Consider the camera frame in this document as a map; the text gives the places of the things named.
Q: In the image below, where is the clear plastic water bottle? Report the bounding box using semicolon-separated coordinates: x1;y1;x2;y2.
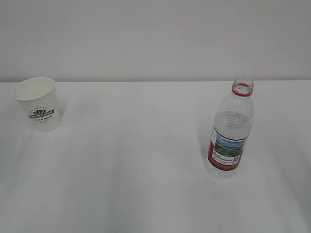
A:
205;78;254;180

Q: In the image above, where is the white paper coffee cup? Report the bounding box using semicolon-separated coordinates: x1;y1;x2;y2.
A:
12;77;61;132

